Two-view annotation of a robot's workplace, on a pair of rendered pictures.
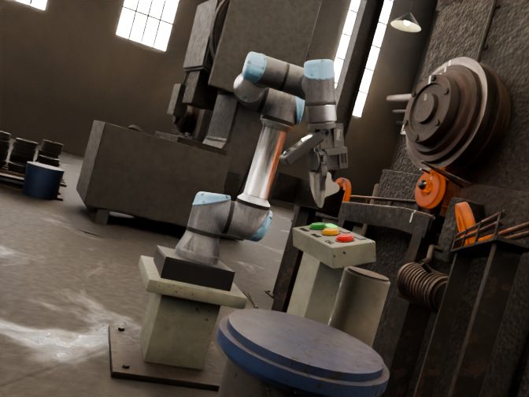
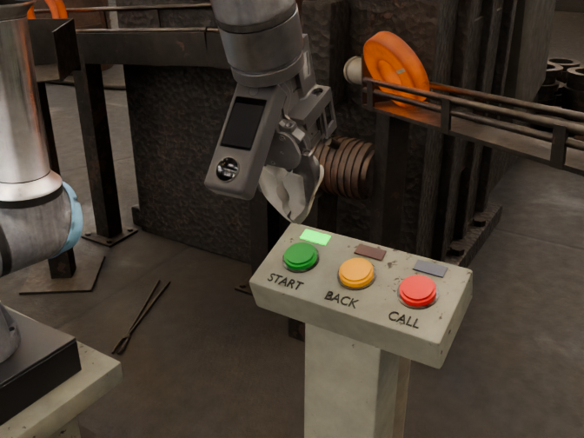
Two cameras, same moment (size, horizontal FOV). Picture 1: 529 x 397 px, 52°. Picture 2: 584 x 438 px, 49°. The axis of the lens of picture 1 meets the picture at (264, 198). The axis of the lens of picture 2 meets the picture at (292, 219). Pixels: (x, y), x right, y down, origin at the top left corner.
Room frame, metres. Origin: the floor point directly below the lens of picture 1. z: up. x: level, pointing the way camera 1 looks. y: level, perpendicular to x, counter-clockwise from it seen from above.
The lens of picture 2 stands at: (0.87, 0.28, 0.99)
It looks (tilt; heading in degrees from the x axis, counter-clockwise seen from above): 26 degrees down; 321
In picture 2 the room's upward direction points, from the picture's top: straight up
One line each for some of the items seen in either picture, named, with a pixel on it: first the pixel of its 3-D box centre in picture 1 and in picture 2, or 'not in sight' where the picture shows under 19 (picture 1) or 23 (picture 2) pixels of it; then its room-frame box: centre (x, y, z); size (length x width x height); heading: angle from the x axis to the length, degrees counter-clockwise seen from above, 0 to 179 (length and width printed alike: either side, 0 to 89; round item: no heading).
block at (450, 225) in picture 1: (459, 231); (325, 51); (2.00, -0.72, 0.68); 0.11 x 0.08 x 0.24; 110
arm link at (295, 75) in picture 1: (304, 83); not in sight; (1.46, -0.02, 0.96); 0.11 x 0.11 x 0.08; 10
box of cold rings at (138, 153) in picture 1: (149, 178); not in sight; (4.56, 0.97, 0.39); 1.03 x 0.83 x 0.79; 114
